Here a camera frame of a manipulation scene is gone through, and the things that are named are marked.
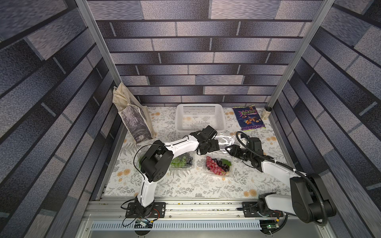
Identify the pink grape bunch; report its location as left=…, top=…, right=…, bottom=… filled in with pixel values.
left=205, top=156, right=227, bottom=176

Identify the dark blue grape bunch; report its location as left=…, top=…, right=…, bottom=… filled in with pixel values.
left=182, top=153, right=193, bottom=166

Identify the dark red grape bunch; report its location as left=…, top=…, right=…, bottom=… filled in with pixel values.
left=215, top=159, right=232, bottom=172

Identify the green grape bunch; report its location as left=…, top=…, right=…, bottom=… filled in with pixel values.
left=171, top=157, right=186, bottom=168

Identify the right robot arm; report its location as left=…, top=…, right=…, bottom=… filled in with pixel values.
left=225, top=145, right=337, bottom=226

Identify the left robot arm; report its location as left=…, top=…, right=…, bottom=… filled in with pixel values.
left=134, top=135, right=220, bottom=217

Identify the white plastic basket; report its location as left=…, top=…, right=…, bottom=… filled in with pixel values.
left=175, top=104, right=226, bottom=133

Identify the purple candy bag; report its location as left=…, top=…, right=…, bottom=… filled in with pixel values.
left=233, top=105, right=266, bottom=131

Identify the beige tote bag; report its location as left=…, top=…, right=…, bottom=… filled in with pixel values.
left=113, top=83, right=156, bottom=144

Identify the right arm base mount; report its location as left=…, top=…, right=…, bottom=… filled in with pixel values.
left=239, top=202, right=284, bottom=218

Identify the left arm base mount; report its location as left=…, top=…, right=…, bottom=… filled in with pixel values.
left=124, top=202, right=167, bottom=219

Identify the aluminium frame post right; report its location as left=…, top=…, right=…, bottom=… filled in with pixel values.
left=266, top=0, right=335, bottom=108

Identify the aluminium frame post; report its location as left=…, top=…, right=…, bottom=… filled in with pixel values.
left=266, top=0, right=335, bottom=108
left=75, top=0, right=122, bottom=86

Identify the black corrugated cable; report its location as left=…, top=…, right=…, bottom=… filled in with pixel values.
left=236, top=131, right=328, bottom=227

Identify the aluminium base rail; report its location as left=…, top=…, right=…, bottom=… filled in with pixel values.
left=74, top=197, right=337, bottom=238

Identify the aluminium frame post left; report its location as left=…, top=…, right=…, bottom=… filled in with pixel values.
left=75, top=0, right=122, bottom=86

